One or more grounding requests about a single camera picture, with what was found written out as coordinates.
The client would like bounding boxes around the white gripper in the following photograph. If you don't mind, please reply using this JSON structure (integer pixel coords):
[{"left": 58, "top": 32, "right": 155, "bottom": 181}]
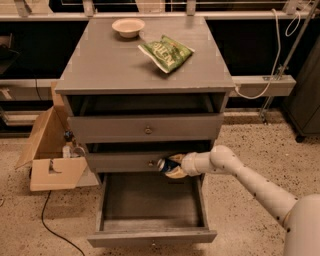
[{"left": 165, "top": 152, "right": 199, "bottom": 179}]

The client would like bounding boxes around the blue pepsi can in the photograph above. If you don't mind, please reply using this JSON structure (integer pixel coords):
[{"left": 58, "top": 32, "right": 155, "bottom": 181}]
[{"left": 157, "top": 158, "right": 180, "bottom": 174}]

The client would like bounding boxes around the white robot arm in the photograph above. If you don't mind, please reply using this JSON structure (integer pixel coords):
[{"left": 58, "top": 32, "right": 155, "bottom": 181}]
[{"left": 157, "top": 145, "right": 320, "bottom": 256}]

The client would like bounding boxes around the grey bottom drawer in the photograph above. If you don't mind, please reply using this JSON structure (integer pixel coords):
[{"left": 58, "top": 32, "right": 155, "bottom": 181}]
[{"left": 88, "top": 172, "right": 217, "bottom": 247}]

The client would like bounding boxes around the grey drawer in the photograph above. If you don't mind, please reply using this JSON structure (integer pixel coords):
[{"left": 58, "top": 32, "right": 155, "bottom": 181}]
[
  {"left": 88, "top": 172, "right": 217, "bottom": 247},
  {"left": 84, "top": 141, "right": 214, "bottom": 174},
  {"left": 68, "top": 94, "right": 223, "bottom": 143}
]

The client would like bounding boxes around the grey drawer cabinet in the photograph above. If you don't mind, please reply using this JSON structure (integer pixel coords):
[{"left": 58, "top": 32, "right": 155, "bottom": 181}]
[{"left": 54, "top": 16, "right": 236, "bottom": 178}]

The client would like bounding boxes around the grey middle drawer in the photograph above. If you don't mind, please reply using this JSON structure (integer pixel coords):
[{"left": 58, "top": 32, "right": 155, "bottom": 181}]
[{"left": 84, "top": 141, "right": 214, "bottom": 174}]

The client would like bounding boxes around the grey top drawer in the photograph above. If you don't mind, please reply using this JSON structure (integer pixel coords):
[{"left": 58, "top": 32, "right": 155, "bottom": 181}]
[{"left": 68, "top": 94, "right": 223, "bottom": 143}]

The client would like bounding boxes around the green chip bag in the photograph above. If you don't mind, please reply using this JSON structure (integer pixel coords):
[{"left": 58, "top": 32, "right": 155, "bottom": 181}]
[{"left": 138, "top": 35, "right": 195, "bottom": 74}]

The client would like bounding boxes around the bottle in cardboard box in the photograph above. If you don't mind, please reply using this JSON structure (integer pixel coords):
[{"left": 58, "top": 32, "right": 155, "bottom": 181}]
[{"left": 62, "top": 131, "right": 73, "bottom": 158}]

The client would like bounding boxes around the open cardboard box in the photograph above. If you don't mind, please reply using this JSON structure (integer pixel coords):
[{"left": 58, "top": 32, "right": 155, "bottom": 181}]
[{"left": 15, "top": 82, "right": 99, "bottom": 191}]

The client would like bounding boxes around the dark grey cart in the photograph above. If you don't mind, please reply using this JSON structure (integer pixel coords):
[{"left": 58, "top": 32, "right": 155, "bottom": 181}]
[{"left": 283, "top": 36, "right": 320, "bottom": 143}]

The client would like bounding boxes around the metal leaning pole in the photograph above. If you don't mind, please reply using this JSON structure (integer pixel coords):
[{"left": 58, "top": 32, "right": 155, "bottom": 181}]
[{"left": 259, "top": 0, "right": 320, "bottom": 125}]

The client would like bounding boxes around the white bowl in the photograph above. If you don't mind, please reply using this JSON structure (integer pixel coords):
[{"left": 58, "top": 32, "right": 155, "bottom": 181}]
[{"left": 112, "top": 18, "right": 145, "bottom": 39}]

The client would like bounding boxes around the black floor cable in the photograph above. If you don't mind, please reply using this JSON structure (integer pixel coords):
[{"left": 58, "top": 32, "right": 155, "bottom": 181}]
[{"left": 40, "top": 189, "right": 86, "bottom": 256}]

